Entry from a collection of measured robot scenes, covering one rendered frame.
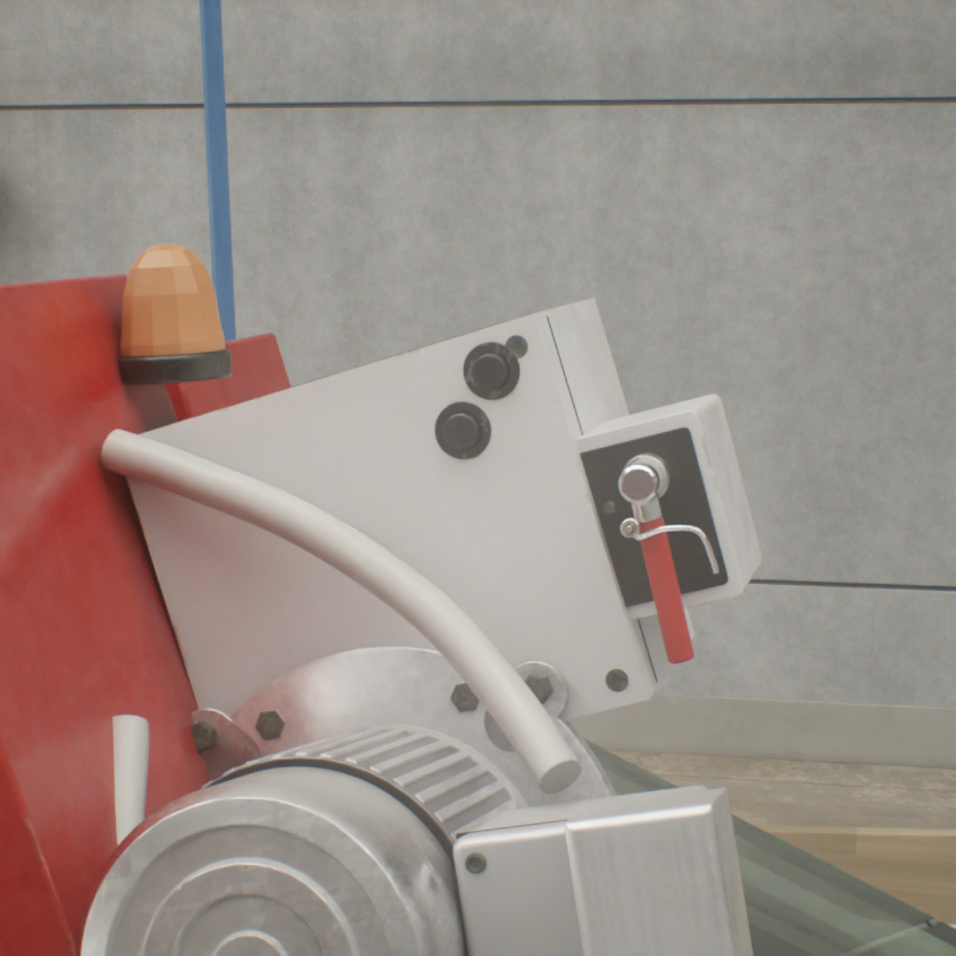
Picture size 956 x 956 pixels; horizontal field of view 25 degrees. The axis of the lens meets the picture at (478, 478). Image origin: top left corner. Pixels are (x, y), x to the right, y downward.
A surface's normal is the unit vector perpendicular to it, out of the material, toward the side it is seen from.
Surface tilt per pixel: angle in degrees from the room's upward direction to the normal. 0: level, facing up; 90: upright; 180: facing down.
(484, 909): 81
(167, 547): 90
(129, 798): 53
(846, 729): 90
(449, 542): 90
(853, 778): 0
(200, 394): 73
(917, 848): 90
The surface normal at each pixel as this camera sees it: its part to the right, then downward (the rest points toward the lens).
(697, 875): -0.22, -0.03
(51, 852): 0.92, -0.30
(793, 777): 0.00, -0.99
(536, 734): -0.25, -0.61
